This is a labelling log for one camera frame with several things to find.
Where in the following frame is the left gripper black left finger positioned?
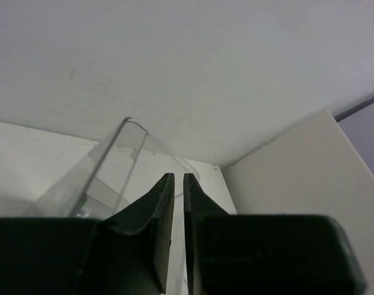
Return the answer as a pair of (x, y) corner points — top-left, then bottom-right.
(0, 173), (174, 294)

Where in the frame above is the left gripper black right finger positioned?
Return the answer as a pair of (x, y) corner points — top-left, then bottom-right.
(183, 173), (367, 294)

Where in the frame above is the clear plastic container lid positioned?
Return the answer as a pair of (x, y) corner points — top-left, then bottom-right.
(22, 117), (198, 219)

